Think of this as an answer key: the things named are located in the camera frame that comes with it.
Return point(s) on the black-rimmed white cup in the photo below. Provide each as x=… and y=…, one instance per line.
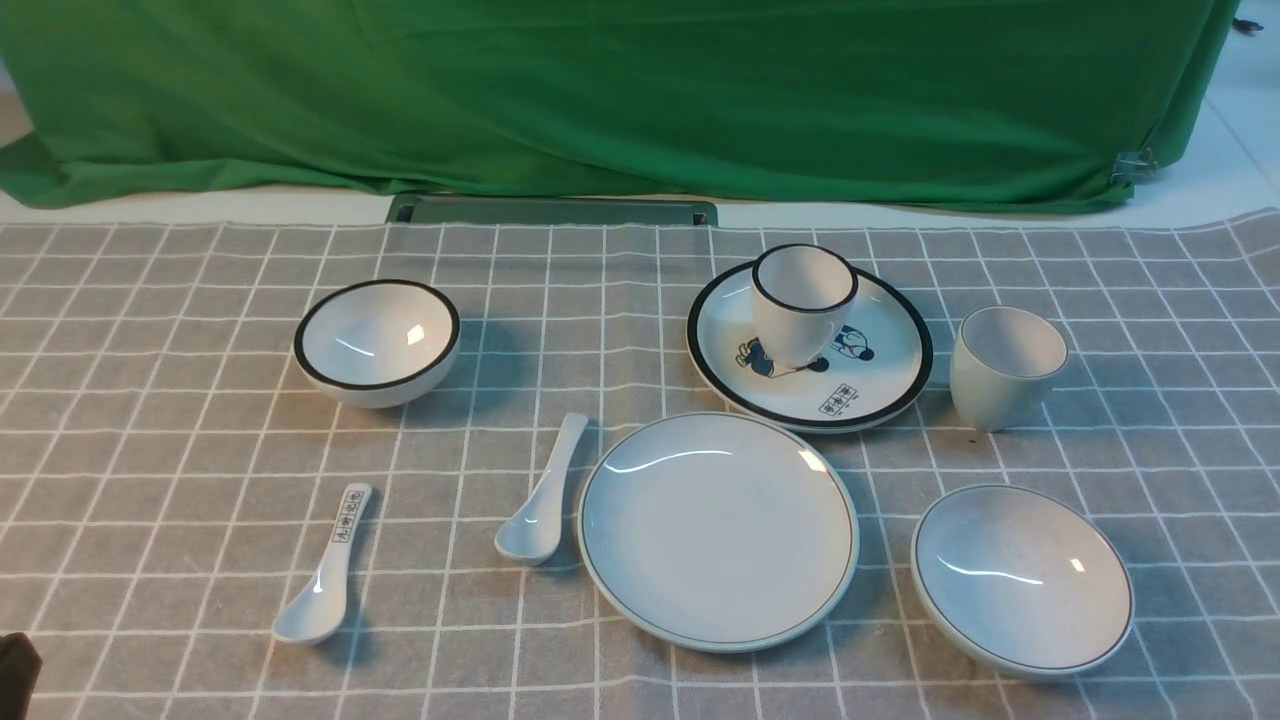
x=801, y=297

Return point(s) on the plain white ceramic spoon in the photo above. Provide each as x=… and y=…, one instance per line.
x=533, y=534

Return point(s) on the metal clamp on cloth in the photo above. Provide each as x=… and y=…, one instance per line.
x=1134, y=167

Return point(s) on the grey checked tablecloth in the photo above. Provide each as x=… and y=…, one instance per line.
x=170, y=477

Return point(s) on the black-rimmed white bowl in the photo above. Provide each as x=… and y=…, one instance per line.
x=377, y=344

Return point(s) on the white spoon with characters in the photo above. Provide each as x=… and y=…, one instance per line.
x=319, y=609

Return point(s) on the shallow white bowl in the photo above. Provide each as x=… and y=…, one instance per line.
x=1021, y=582

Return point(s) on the plain white cup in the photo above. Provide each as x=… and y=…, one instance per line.
x=1004, y=364

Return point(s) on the dark object at edge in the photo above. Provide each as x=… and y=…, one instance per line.
x=20, y=665

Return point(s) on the large white plate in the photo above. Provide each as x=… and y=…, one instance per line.
x=718, y=532

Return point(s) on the black-rimmed cartoon plate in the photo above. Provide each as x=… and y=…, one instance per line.
x=875, y=368

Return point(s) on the green backdrop cloth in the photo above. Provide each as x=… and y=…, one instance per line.
x=987, y=106

